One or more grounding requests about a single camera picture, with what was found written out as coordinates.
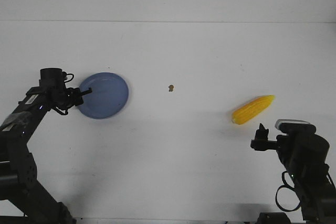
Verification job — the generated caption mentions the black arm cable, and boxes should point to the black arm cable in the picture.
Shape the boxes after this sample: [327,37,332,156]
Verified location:
[60,71,75,84]
[275,170,302,212]

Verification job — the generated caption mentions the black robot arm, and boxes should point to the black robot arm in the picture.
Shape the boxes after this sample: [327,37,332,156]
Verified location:
[1,68,92,223]
[250,119,335,223]

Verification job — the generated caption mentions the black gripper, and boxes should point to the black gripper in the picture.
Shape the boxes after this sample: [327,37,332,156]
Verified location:
[39,68,92,111]
[251,123,330,177]

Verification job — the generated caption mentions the small brown table stain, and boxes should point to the small brown table stain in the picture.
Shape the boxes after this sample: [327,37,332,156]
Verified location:
[168,84,174,92]

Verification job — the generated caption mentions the yellow corn cob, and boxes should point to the yellow corn cob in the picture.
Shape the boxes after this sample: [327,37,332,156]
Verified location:
[231,95,275,125]

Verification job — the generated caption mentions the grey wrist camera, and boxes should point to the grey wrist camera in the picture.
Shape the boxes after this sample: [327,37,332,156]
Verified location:
[275,119,316,134]

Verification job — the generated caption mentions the blue round plate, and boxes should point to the blue round plate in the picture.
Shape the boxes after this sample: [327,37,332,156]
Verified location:
[78,72,129,120]

